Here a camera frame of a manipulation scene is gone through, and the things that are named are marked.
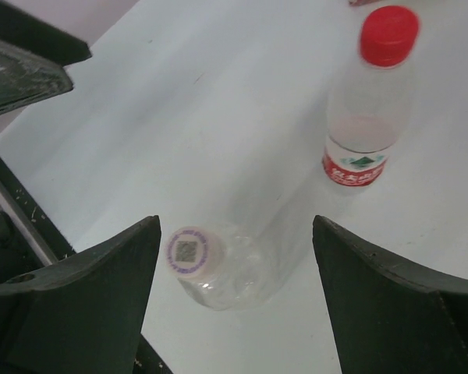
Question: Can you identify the yellow tea bottle red label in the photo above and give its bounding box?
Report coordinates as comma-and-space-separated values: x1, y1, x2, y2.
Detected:
348, 0, 378, 7

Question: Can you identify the white QR-code bottle cap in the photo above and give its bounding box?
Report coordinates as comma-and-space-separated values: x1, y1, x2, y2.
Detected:
165, 226, 225, 280

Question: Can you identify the black mounting base rail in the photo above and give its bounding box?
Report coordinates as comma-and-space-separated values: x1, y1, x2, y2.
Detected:
0, 1, 91, 115

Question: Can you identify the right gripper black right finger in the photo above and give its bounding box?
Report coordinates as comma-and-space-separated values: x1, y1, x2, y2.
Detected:
313, 216, 468, 373

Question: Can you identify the red bottle cap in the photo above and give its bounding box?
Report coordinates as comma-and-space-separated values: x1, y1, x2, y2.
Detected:
359, 5, 420, 68

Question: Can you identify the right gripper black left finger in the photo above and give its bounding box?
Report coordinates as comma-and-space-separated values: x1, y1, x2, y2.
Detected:
0, 216, 161, 373

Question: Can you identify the clear unlabelled plastic bottle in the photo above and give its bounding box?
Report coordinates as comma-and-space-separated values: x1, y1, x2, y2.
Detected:
169, 221, 307, 311

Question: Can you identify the red-labelled clear water bottle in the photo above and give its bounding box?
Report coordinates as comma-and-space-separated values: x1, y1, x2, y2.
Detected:
321, 5, 420, 189

